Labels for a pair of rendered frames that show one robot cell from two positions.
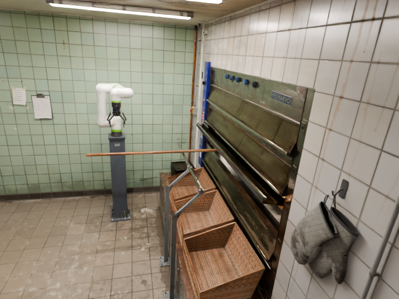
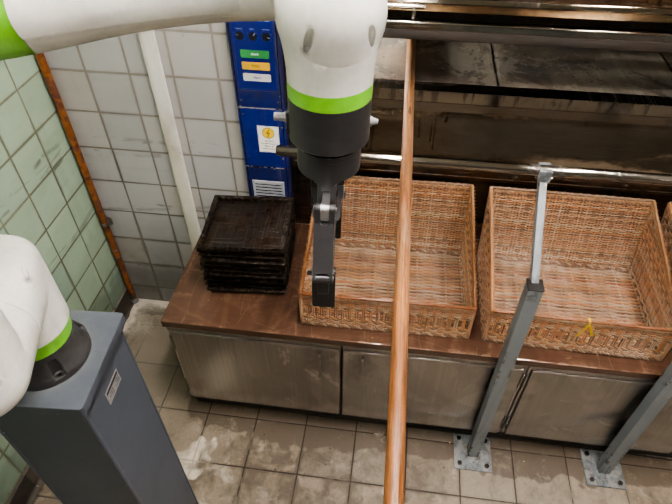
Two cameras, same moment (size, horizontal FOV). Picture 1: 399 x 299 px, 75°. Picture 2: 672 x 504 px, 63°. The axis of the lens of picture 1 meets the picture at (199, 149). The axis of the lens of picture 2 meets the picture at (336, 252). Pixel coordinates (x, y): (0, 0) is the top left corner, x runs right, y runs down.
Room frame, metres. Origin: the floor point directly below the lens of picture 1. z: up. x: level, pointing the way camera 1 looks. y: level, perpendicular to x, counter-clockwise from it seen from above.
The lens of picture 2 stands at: (2.45, 1.39, 2.00)
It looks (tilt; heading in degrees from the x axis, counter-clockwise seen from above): 44 degrees down; 292
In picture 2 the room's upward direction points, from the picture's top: straight up
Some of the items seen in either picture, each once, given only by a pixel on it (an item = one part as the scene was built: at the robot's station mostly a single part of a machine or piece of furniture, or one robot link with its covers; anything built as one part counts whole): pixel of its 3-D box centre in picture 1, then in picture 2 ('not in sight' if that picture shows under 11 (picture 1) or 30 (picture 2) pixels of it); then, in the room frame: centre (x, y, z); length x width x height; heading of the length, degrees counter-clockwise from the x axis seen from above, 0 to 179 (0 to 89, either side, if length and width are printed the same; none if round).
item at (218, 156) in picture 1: (233, 174); (593, 102); (2.30, -0.34, 1.16); 1.80 x 0.06 x 0.04; 15
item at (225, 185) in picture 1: (229, 187); (580, 145); (2.30, -0.32, 1.02); 1.79 x 0.11 x 0.19; 15
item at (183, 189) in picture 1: (189, 187); (389, 251); (2.79, 0.09, 0.72); 0.56 x 0.49 x 0.28; 16
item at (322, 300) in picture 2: not in sight; (323, 287); (2.65, 0.95, 1.48); 0.03 x 0.01 x 0.07; 19
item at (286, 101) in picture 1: (243, 86); not in sight; (2.30, -0.34, 1.99); 1.80 x 0.08 x 0.21; 15
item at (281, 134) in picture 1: (238, 108); not in sight; (2.30, -0.32, 1.80); 1.79 x 0.11 x 0.19; 15
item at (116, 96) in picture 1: (116, 94); (329, 23); (2.67, 0.88, 1.79); 0.13 x 0.11 x 0.14; 125
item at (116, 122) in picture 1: (114, 123); (9, 303); (3.13, 1.07, 1.36); 0.16 x 0.13 x 0.19; 125
